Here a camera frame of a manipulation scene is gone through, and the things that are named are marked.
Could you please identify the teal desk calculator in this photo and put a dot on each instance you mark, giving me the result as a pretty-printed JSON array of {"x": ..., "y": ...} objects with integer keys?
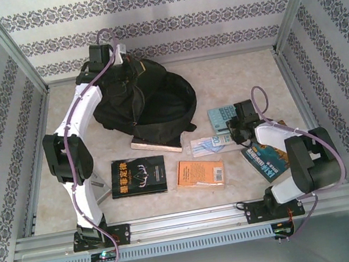
[{"x": 219, "y": 120}]

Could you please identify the clear pen pack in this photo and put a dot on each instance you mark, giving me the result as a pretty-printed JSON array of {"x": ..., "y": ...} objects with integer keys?
[{"x": 210, "y": 145}]

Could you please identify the blue book canyon cover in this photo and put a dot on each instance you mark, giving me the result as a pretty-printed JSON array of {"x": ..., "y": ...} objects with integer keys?
[{"x": 265, "y": 161}]

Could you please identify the orange paperback book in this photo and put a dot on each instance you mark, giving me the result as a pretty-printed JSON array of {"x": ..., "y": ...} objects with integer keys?
[{"x": 198, "y": 175}]

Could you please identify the black backpack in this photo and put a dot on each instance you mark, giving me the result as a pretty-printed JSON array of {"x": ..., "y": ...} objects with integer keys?
[{"x": 157, "y": 107}]

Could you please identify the black book cream pages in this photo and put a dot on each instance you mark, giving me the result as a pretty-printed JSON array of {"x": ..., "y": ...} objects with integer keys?
[{"x": 157, "y": 147}]

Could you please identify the black book gold title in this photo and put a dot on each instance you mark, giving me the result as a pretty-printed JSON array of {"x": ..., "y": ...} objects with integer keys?
[{"x": 138, "y": 176}]

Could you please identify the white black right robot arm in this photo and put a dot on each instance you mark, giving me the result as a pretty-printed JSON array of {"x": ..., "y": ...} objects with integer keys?
[{"x": 313, "y": 165}]

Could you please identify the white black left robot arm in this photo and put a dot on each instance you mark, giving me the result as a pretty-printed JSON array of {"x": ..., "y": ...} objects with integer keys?
[{"x": 66, "y": 161}]

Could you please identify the right controller board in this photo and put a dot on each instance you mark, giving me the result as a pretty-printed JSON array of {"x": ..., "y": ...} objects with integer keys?
[{"x": 283, "y": 229}]

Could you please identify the controller board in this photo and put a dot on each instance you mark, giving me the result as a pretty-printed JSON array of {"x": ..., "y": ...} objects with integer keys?
[
  {"x": 104, "y": 256},
  {"x": 283, "y": 229}
]

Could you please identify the left controller board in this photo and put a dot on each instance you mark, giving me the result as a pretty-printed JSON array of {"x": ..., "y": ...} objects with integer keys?
[{"x": 104, "y": 256}]

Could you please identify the aluminium side rail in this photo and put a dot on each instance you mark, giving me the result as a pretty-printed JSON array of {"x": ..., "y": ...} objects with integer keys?
[
  {"x": 36, "y": 179},
  {"x": 306, "y": 83}
]

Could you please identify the aluminium frame post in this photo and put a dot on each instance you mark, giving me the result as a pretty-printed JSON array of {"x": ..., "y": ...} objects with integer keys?
[
  {"x": 293, "y": 2},
  {"x": 14, "y": 46}
]

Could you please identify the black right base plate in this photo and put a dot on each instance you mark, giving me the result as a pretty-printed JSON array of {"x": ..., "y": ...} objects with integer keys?
[{"x": 254, "y": 213}]

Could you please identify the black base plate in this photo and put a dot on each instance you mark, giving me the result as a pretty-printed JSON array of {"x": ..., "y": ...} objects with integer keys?
[
  {"x": 254, "y": 213},
  {"x": 122, "y": 234}
]

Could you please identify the aluminium mounting rail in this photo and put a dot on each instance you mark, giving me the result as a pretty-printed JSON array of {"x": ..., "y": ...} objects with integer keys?
[{"x": 188, "y": 220}]

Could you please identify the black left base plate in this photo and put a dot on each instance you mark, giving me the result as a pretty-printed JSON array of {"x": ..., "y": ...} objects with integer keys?
[{"x": 122, "y": 234}]

